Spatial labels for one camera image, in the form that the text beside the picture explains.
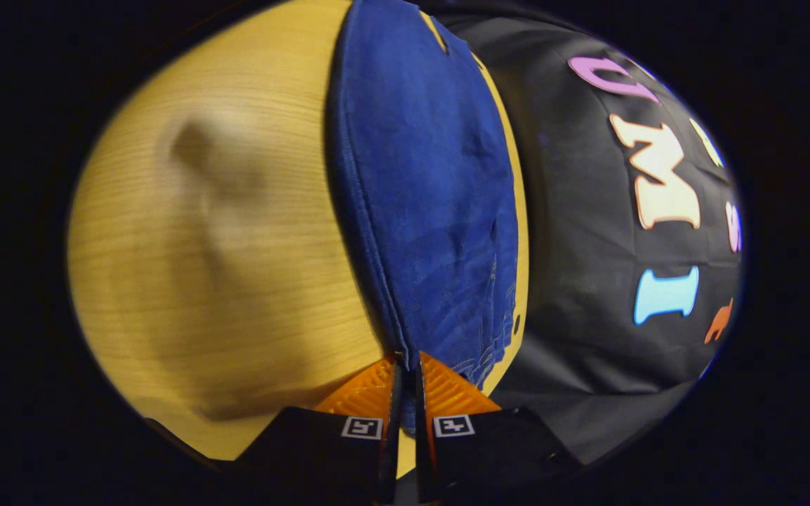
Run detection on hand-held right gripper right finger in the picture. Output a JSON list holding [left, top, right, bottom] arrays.
[[413, 351, 581, 503]]

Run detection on black backdrop cloth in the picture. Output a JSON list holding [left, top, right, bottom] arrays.
[[440, 0, 743, 465]]

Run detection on blue jeans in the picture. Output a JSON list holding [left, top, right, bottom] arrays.
[[323, 0, 522, 436]]

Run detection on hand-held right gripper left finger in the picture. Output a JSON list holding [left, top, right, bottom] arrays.
[[233, 353, 406, 503]]

